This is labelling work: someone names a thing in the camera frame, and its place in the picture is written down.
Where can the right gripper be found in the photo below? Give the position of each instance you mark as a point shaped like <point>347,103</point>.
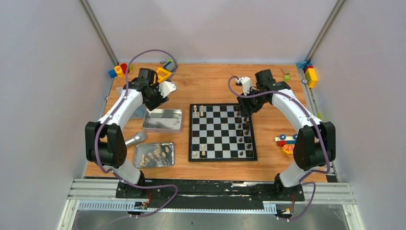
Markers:
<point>247,109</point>

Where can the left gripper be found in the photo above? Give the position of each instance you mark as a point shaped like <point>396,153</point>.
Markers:
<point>152,103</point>

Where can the tin box with dark pieces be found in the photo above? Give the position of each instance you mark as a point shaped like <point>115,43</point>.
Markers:
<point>163,121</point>

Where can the black silver chess board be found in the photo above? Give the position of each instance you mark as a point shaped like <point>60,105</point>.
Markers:
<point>218,132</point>

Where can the tin lid with light pieces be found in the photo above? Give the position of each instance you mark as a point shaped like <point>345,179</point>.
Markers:
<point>154,155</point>

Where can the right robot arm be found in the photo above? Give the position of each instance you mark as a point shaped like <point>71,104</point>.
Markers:
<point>315,145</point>

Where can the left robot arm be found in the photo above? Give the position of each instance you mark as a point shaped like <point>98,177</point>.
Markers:
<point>104,140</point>

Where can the blue plastic bag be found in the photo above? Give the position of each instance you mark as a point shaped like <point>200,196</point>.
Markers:
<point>139,111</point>

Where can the yellow toy saw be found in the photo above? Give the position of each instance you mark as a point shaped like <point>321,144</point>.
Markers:
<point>163,74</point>

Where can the blue green toy block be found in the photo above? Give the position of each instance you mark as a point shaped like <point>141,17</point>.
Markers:
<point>170,65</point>

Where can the silver microphone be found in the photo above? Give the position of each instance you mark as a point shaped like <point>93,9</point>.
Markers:
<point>137,138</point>

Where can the colourful toy blocks left corner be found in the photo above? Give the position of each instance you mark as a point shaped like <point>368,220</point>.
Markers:
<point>120,70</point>

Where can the colourful toy blocks corner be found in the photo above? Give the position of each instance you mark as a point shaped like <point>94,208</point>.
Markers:
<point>309,72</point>
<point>120,70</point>

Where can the colourful toy car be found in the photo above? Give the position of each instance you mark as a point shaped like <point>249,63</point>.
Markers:
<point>286,143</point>

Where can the colourful toy blocks right corner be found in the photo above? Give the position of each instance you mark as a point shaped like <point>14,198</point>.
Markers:
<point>309,72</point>

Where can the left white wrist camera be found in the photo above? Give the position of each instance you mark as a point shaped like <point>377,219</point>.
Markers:
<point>166,88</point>

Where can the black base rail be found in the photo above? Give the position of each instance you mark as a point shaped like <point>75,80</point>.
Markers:
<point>208,194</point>

